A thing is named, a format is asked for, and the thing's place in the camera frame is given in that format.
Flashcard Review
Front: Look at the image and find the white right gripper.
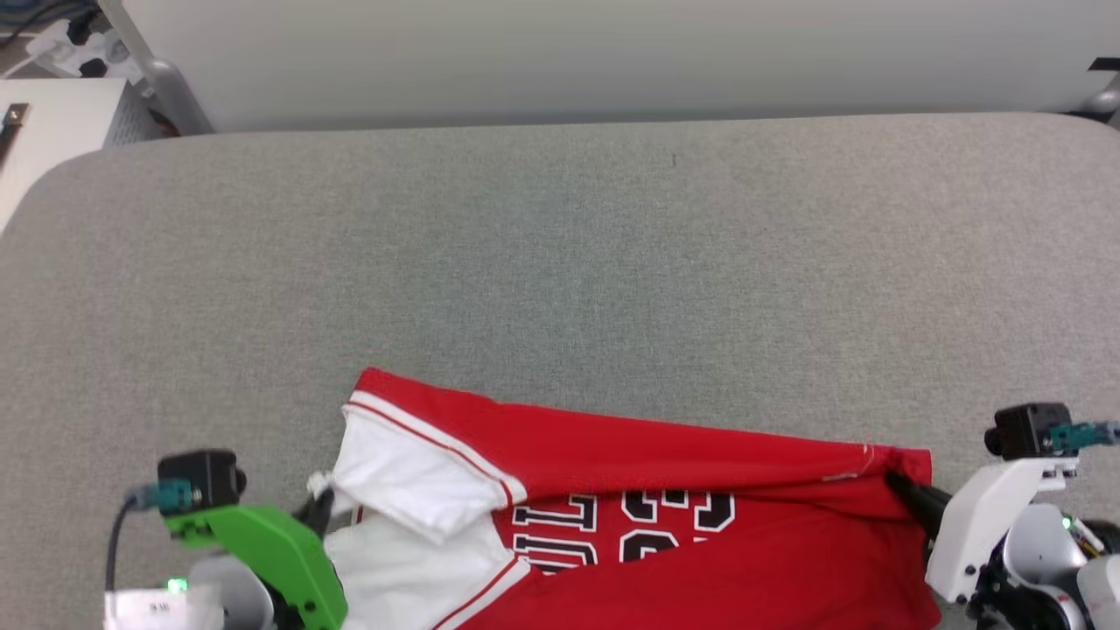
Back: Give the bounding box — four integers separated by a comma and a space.
885, 458, 1079, 604

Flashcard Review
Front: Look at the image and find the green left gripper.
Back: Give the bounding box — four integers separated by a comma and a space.
164, 488, 348, 630

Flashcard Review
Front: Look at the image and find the red white basketball jersey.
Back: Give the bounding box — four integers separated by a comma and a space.
306, 367, 942, 630

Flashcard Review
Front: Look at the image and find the grey metal partition leg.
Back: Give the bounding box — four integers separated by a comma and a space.
96, 0, 215, 137

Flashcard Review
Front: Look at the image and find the grey round partition foot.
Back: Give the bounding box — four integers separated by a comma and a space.
1074, 74, 1120, 119

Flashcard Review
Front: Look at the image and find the white case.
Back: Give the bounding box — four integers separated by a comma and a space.
0, 77, 163, 233

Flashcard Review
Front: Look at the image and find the white power strip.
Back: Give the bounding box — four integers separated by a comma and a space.
26, 17, 145, 84

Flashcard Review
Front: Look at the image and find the left teal plug cable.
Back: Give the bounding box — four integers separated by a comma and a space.
105, 479, 195, 592

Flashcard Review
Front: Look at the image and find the teal plug cable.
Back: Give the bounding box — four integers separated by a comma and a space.
105, 479, 195, 592
1048, 422, 1120, 452

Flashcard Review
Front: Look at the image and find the right teal plug cable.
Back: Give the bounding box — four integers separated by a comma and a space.
1048, 422, 1120, 452

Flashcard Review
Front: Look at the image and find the black strap handle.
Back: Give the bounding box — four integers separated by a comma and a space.
0, 102, 32, 167

